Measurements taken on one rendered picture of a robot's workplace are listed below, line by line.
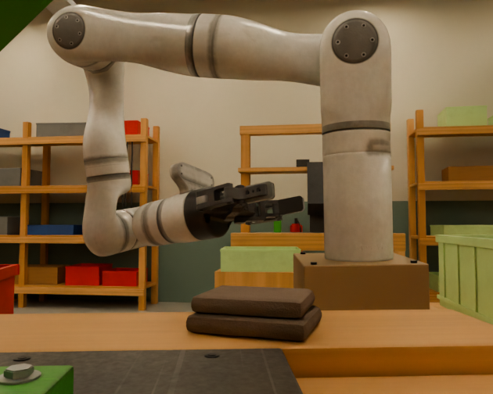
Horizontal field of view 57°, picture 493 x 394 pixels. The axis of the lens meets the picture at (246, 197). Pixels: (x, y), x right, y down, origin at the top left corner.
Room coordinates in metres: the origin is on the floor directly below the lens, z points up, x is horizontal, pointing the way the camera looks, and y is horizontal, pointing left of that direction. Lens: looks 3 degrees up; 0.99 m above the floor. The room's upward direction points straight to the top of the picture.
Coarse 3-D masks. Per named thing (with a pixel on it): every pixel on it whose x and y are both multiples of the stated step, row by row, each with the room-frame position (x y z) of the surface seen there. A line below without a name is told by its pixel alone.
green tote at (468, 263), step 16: (448, 240) 1.04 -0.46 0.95; (464, 240) 0.95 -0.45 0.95; (480, 240) 0.87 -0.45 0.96; (448, 256) 1.05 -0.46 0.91; (464, 256) 0.96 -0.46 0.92; (480, 256) 0.88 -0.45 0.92; (448, 272) 1.05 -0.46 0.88; (464, 272) 0.96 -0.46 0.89; (480, 272) 0.88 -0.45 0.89; (448, 288) 1.06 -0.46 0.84; (464, 288) 0.97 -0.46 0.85; (480, 288) 0.89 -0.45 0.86; (448, 304) 1.06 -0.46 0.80; (464, 304) 0.97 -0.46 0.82; (480, 304) 0.89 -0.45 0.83; (480, 320) 0.89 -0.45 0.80
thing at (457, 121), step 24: (408, 120) 5.24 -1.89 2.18; (456, 120) 4.81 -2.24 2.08; (480, 120) 4.76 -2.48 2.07; (408, 144) 5.24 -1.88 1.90; (408, 168) 5.24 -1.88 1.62; (456, 168) 4.85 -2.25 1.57; (480, 168) 4.80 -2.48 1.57; (408, 192) 5.26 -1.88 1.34; (408, 216) 5.28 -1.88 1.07; (432, 240) 4.76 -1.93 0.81; (432, 288) 5.01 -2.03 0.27
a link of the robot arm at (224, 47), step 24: (216, 24) 0.63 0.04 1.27; (240, 24) 0.63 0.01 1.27; (216, 48) 0.63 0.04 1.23; (240, 48) 0.63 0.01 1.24; (264, 48) 0.64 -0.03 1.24; (288, 48) 0.65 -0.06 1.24; (312, 48) 0.66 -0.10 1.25; (216, 72) 0.66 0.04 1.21; (240, 72) 0.65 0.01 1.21; (264, 72) 0.66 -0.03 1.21; (288, 72) 0.66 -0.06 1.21; (312, 72) 0.66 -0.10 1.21
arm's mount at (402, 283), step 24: (312, 264) 0.57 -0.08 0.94; (336, 264) 0.56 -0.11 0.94; (360, 264) 0.56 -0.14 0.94; (384, 264) 0.56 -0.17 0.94; (408, 264) 0.55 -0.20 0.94; (312, 288) 0.56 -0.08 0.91; (336, 288) 0.55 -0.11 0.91; (360, 288) 0.55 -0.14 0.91; (384, 288) 0.55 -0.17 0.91; (408, 288) 0.55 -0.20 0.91
